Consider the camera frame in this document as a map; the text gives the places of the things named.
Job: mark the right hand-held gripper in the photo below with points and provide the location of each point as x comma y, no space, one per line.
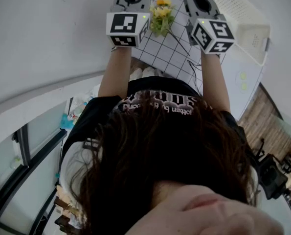
213,35

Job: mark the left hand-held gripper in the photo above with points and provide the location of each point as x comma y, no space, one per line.
122,26

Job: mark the white plastic basket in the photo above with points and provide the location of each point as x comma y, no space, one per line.
233,6

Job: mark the yellow flowers with green leaves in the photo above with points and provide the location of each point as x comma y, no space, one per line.
161,21

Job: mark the person's right forearm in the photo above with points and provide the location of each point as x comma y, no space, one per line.
215,82

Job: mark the person's left forearm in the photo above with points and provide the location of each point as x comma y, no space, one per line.
116,75

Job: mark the yellow-green round sticker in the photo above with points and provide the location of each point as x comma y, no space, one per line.
244,86
243,76

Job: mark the person's white right shoe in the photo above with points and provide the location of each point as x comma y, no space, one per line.
159,73

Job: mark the person's black printed t-shirt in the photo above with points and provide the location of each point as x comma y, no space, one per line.
157,86

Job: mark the teal plastic bag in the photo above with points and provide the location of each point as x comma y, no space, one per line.
67,122

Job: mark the black office chair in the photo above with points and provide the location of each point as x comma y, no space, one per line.
272,177

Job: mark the person's face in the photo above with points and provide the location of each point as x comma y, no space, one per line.
208,217

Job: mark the black glass partition frame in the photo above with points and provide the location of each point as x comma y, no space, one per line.
32,165

